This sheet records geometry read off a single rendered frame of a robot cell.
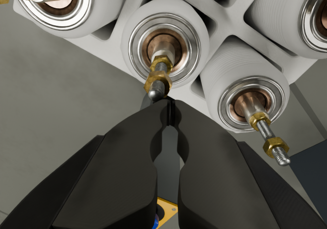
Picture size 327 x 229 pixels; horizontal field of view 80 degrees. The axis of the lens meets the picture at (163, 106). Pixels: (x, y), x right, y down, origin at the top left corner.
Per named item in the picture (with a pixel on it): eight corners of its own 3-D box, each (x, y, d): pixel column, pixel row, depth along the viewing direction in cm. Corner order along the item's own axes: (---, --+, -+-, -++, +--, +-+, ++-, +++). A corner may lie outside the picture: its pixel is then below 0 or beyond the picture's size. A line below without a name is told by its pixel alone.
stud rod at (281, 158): (246, 111, 22) (275, 162, 16) (254, 105, 22) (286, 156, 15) (252, 116, 23) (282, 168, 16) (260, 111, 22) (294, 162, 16)
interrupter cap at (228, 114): (203, 105, 24) (204, 108, 24) (255, 60, 21) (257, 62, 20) (243, 137, 26) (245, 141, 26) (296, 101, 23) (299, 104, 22)
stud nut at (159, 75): (171, 69, 13) (171, 74, 13) (172, 92, 14) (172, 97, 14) (143, 71, 14) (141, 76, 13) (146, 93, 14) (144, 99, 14)
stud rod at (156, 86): (167, 53, 18) (163, 88, 12) (168, 64, 19) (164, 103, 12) (157, 54, 18) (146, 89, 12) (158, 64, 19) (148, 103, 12)
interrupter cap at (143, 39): (117, 26, 20) (115, 27, 19) (190, 0, 18) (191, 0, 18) (143, 90, 23) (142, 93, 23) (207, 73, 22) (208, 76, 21)
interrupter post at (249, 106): (234, 104, 24) (242, 120, 21) (250, 90, 23) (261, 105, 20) (246, 115, 24) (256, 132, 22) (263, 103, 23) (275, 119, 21)
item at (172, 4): (135, 5, 35) (102, 19, 19) (189, -15, 33) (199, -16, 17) (153, 56, 39) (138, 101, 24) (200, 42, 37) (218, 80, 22)
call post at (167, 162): (179, 91, 51) (182, 206, 25) (165, 110, 54) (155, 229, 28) (155, 78, 49) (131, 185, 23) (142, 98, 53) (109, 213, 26)
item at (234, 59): (186, 59, 39) (191, 107, 24) (222, 20, 35) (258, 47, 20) (218, 87, 42) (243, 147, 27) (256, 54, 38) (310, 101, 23)
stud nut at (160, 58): (172, 54, 17) (172, 57, 16) (173, 73, 18) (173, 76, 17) (149, 55, 17) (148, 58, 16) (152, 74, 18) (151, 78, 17)
